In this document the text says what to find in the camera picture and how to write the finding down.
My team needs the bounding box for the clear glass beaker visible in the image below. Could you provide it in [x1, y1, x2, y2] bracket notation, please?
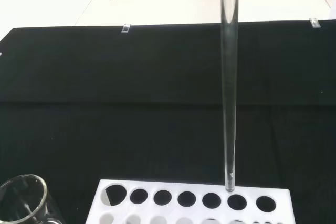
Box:
[0, 174, 66, 224]

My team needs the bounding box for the white test tube rack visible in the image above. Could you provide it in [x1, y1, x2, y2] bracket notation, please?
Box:
[85, 179, 297, 224]

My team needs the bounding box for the black bench cloth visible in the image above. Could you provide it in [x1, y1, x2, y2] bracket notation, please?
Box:
[0, 18, 336, 224]

